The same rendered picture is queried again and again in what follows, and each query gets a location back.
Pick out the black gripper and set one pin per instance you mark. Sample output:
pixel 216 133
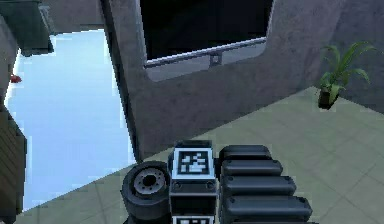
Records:
pixel 146 190

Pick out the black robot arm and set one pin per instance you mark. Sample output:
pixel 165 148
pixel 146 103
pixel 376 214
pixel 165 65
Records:
pixel 256 186

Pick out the dark brown wooden furniture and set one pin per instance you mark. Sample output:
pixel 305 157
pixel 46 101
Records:
pixel 10 160

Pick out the small red object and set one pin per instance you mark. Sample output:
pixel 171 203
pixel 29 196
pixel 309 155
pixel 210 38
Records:
pixel 15 79

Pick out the dark grey cabinet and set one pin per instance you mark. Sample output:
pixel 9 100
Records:
pixel 26 23

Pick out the green potted house plant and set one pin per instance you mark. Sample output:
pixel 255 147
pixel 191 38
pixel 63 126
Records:
pixel 336 73

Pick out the dark window with grey frame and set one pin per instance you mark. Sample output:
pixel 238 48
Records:
pixel 203 30

